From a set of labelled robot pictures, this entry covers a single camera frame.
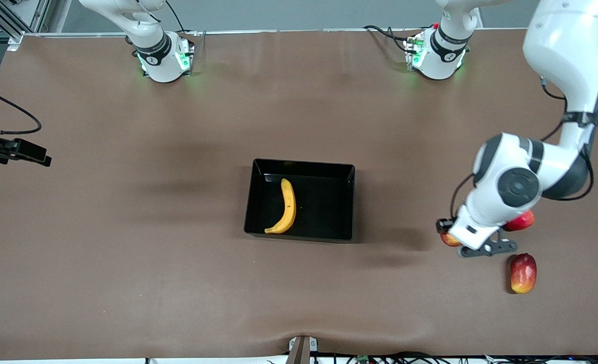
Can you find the metal clamp bracket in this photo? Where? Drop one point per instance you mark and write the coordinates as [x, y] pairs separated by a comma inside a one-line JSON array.
[[313, 344]]

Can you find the red yellow mango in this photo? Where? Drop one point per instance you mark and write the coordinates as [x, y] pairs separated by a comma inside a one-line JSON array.
[[523, 273]]

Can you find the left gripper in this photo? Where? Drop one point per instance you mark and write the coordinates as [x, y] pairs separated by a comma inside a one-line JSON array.
[[442, 224]]

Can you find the brown camera post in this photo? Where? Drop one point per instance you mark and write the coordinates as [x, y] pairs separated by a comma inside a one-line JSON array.
[[299, 354]]

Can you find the red peach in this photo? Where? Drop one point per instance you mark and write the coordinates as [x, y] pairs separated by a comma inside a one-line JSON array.
[[524, 221]]

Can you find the brown table cover mat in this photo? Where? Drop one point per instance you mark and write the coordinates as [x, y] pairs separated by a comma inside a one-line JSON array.
[[127, 278]]

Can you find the aluminium frame profile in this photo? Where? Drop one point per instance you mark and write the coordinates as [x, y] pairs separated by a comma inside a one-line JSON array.
[[13, 28]]

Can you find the yellow banana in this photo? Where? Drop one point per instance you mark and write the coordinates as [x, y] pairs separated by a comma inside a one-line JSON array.
[[290, 202]]

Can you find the small red yellow apple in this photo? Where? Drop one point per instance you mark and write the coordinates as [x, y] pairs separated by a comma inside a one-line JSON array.
[[450, 240]]

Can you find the black plastic box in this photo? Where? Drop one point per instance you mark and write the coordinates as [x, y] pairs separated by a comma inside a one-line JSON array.
[[324, 217]]

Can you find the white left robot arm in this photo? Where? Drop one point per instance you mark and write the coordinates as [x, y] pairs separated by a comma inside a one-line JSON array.
[[562, 45]]

